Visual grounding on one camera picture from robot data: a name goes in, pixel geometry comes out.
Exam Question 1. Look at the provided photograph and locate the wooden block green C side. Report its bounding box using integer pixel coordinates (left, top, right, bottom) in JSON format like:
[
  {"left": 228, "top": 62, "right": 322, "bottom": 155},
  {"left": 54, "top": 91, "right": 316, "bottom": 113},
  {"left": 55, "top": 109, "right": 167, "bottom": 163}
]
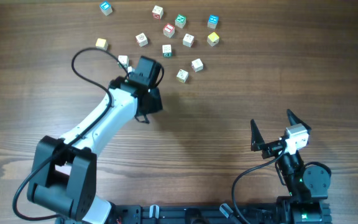
[{"left": 162, "top": 44, "right": 172, "bottom": 57}]

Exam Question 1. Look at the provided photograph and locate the green N wooden block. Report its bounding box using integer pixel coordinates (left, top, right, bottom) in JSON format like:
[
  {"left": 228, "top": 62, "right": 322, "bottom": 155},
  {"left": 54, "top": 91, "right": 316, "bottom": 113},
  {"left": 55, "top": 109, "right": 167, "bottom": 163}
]
[{"left": 175, "top": 14, "right": 186, "bottom": 29}]

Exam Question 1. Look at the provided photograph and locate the blue top wooden block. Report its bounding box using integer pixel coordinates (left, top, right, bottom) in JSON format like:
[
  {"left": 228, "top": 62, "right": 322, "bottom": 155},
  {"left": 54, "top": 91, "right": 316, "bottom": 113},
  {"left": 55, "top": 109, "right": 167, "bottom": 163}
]
[{"left": 99, "top": 1, "right": 112, "bottom": 16}]

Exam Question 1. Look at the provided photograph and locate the wooden block yellow side A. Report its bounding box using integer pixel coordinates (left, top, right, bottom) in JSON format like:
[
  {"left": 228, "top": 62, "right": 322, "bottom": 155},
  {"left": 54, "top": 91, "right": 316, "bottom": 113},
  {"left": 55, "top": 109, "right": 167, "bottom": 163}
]
[{"left": 177, "top": 69, "right": 189, "bottom": 83}]

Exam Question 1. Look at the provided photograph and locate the red top wooden block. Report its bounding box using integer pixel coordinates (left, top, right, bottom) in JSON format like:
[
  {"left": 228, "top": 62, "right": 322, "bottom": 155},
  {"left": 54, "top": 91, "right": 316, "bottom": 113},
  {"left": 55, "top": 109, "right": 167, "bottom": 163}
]
[{"left": 163, "top": 23, "right": 175, "bottom": 38}]

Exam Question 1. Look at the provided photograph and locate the yellow top wooden block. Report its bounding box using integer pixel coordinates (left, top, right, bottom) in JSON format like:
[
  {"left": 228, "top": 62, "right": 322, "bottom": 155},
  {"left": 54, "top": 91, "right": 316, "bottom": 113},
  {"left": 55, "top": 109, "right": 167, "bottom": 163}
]
[{"left": 95, "top": 38, "right": 108, "bottom": 50}]

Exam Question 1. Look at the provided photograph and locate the red side wooden block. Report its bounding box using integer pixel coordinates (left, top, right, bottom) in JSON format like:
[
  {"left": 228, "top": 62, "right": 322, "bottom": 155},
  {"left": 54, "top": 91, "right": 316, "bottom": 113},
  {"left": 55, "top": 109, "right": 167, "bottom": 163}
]
[{"left": 152, "top": 5, "right": 163, "bottom": 20}]

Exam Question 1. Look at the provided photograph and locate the wooden block red six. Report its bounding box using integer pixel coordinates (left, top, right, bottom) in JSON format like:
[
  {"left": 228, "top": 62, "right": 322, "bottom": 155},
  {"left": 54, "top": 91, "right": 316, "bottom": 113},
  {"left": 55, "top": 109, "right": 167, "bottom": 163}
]
[{"left": 183, "top": 34, "right": 195, "bottom": 47}]

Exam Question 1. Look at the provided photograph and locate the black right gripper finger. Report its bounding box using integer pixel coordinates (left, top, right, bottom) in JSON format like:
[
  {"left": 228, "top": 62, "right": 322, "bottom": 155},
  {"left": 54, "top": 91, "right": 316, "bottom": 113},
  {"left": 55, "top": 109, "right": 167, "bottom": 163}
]
[
  {"left": 287, "top": 109, "right": 311, "bottom": 130},
  {"left": 250, "top": 119, "right": 265, "bottom": 145}
]

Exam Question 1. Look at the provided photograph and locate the wooden block green V side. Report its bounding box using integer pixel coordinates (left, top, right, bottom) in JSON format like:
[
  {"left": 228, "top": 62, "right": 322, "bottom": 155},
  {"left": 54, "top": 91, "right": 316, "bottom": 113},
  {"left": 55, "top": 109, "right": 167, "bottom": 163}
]
[{"left": 117, "top": 55, "right": 129, "bottom": 68}]

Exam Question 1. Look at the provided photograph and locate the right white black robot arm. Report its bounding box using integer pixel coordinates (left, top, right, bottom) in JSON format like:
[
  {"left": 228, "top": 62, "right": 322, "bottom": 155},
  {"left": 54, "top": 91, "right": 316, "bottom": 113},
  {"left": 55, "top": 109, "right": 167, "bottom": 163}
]
[{"left": 243, "top": 110, "right": 333, "bottom": 223}]

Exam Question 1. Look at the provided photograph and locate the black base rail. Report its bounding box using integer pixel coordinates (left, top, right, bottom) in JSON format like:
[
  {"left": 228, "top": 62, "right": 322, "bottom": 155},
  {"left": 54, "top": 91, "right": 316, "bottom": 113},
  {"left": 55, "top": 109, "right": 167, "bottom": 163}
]
[{"left": 54, "top": 202, "right": 333, "bottom": 224}]

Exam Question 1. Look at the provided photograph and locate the wooden block apple picture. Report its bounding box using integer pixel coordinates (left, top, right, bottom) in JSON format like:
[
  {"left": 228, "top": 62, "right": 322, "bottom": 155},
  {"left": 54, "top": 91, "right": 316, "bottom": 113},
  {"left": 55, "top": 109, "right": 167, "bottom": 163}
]
[{"left": 191, "top": 58, "right": 203, "bottom": 72}]

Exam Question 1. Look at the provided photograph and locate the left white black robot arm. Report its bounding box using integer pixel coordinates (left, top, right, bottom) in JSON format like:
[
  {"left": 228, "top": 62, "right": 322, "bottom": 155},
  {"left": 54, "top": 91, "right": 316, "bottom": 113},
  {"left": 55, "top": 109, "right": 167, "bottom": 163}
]
[{"left": 27, "top": 77, "right": 162, "bottom": 223}]

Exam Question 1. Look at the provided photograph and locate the blue top block right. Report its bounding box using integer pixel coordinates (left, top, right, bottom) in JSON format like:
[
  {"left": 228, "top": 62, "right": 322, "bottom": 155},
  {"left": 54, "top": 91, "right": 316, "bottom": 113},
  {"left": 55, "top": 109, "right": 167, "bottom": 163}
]
[{"left": 207, "top": 15, "right": 219, "bottom": 29}]

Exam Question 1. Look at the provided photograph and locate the yellow top block carrot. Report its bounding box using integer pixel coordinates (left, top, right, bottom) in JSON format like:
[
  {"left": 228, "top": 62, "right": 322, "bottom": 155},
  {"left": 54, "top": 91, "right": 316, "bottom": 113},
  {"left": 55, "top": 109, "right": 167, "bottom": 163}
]
[{"left": 207, "top": 32, "right": 220, "bottom": 47}]

